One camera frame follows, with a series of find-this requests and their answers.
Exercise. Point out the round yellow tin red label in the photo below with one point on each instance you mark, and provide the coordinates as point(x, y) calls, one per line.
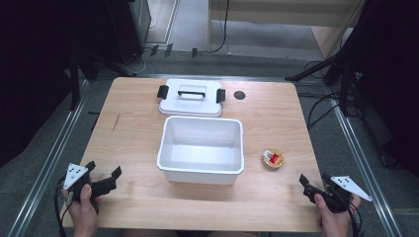
point(273, 159)

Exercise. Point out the dark curtain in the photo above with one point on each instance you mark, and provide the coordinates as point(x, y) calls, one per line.
point(36, 72)
point(392, 82)

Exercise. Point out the black metal stand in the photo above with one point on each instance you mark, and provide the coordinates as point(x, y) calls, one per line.
point(75, 82)

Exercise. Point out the white plastic storage box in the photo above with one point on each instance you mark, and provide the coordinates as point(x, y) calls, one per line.
point(201, 158)

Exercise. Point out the black cabinet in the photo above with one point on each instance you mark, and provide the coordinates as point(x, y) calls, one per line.
point(130, 29)

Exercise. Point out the small black floor bracket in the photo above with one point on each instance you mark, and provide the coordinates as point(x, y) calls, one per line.
point(194, 52)
point(153, 50)
point(168, 50)

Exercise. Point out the person's right hand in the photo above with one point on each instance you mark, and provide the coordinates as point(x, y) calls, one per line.
point(336, 221)

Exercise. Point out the black tripod stand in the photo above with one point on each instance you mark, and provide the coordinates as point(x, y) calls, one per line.
point(332, 62)

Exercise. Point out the metal floor rail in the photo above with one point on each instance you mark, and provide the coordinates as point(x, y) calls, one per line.
point(360, 161)
point(49, 161)

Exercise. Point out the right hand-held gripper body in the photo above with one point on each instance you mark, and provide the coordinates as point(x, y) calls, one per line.
point(337, 199)

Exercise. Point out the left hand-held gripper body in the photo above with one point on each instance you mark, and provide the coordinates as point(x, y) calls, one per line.
point(75, 174)

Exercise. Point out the black round table grommet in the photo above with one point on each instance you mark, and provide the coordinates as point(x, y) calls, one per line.
point(239, 95)

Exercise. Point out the light wooden furniture panel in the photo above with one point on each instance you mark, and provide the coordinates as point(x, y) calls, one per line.
point(273, 13)

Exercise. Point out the person's left hand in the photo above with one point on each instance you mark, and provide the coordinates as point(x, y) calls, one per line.
point(84, 212)

